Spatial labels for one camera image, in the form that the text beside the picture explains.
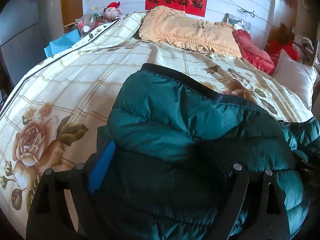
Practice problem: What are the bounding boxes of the dark green quilted jacket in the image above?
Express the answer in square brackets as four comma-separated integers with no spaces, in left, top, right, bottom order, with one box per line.
[93,63,319,239]

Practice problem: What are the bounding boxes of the floral cream bed sheet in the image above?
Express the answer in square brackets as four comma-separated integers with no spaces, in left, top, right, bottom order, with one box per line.
[1,12,312,236]

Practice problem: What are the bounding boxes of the white pillow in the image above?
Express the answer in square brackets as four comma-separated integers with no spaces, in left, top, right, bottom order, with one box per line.
[272,50,317,110]

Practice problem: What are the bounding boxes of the blue paper bag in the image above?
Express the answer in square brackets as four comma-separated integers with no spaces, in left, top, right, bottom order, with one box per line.
[44,29,80,58]

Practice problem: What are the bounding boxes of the red ruffled cushion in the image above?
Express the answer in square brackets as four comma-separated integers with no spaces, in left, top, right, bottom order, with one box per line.
[232,29,276,75]

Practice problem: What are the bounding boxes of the grey refrigerator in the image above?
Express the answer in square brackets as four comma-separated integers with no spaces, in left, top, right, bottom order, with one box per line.
[1,0,46,86]

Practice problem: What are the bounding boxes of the wooden chair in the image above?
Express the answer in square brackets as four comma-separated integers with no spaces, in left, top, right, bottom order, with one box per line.
[265,23,319,75]

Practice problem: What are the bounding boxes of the clear bag of items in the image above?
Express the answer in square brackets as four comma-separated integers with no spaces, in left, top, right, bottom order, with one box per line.
[76,7,105,37]

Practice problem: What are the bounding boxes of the framed photo on bed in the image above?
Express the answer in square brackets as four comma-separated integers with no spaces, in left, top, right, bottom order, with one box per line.
[225,13,251,34]

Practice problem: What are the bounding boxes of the pink pig plush toy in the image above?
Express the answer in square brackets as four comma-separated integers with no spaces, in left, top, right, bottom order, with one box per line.
[103,2,123,22]

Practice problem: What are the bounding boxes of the yellow ruffled pillow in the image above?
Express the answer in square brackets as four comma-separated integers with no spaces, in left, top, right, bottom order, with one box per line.
[139,5,242,58]

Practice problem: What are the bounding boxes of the black wall cable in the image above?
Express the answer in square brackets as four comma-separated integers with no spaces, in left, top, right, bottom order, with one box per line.
[190,0,272,26]

